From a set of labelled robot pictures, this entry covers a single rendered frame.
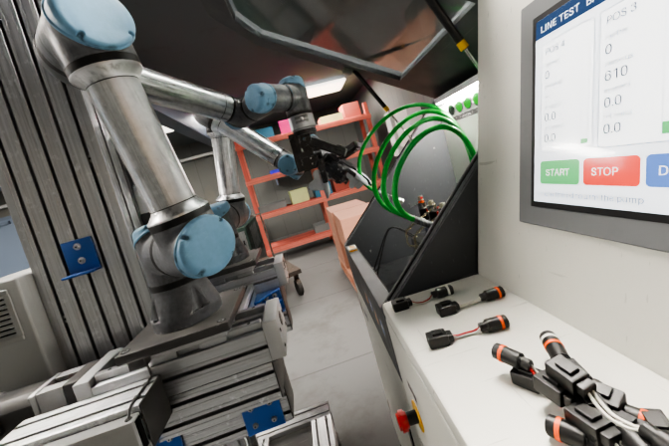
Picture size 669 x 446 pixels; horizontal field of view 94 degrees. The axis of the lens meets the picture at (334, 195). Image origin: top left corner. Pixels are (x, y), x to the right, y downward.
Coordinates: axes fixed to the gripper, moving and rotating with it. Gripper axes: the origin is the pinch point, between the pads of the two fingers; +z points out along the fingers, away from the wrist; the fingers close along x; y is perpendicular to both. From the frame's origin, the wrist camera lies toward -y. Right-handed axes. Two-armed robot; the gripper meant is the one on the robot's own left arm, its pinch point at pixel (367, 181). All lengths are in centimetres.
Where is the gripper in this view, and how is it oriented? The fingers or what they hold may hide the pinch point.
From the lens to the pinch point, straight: 113.2
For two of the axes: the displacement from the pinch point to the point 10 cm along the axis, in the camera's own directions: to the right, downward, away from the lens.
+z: 6.8, 5.8, -4.4
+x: -5.4, -0.1, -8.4
